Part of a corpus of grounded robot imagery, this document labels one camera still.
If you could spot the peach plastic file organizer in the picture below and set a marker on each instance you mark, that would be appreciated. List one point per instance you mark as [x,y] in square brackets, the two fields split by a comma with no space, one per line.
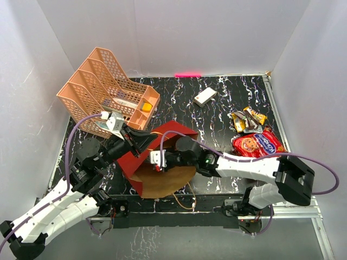
[100,84]

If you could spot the brown chocolate bar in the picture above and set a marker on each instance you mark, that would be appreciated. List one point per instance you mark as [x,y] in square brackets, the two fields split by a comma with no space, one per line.
[242,115]

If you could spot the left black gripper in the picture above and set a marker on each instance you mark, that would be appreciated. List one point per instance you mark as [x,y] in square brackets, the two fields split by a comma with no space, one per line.
[141,140]

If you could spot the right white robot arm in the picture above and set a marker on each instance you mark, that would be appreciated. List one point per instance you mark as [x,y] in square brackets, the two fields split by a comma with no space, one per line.
[286,178]

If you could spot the red paper bag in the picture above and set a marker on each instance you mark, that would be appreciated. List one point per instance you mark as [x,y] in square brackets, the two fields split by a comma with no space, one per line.
[149,174]

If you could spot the orange object in organizer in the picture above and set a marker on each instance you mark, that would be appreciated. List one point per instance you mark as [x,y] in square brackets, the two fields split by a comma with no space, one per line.
[146,107]

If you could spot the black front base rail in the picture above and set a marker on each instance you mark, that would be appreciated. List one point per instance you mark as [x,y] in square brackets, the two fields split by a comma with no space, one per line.
[184,210]

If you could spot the red cookie snack bag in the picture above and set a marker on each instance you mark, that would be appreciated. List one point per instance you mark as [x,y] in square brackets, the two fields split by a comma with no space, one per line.
[258,144]

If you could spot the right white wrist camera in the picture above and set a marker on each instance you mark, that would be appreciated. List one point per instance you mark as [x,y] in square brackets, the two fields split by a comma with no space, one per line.
[158,160]

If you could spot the yellow candy bar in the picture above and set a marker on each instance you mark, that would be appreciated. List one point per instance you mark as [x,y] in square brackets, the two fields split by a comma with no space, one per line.
[239,124]

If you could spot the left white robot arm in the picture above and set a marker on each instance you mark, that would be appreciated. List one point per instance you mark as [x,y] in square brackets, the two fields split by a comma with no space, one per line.
[74,198]

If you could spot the small white cardboard box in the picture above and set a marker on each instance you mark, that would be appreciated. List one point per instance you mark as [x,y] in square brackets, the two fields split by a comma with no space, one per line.
[205,96]

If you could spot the dark chocolate snack packet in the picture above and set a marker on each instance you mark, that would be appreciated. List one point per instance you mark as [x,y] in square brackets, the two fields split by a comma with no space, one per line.
[250,122]

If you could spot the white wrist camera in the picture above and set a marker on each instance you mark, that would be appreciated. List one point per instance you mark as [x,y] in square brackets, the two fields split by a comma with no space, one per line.
[158,160]
[115,123]

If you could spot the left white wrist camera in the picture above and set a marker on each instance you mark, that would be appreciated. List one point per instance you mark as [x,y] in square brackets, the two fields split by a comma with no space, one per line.
[115,123]

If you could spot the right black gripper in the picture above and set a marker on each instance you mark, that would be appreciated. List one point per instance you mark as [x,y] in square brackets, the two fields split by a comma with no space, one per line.
[168,166]

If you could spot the yellow m&m packet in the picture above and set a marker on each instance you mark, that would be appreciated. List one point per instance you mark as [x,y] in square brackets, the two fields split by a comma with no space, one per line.
[260,118]

